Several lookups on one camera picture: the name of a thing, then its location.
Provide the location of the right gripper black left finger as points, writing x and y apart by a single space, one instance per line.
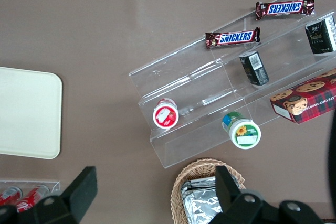
78 195

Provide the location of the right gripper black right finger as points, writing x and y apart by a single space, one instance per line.
231 203

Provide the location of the light tan wicker basket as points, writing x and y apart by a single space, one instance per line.
199 169

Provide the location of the cream plastic tray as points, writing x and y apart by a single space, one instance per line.
29 113

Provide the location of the silver foil packets stack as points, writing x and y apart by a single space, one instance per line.
199 203

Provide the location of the red cola bottle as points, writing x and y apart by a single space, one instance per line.
31 197
9 196

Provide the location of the clear acrylic bottle rack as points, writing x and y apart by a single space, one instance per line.
31 182

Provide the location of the green lid yogurt cup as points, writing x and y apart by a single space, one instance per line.
244 133

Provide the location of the red lid yogurt cup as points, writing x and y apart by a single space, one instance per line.
166 115

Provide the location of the red tartan cookie box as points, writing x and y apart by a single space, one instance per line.
307 98

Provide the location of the clear acrylic stepped display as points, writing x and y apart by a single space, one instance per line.
199 77

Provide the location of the small black drink carton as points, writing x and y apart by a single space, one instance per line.
321 35
254 68

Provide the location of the Snickers chocolate bar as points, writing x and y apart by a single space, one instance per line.
284 8
233 37

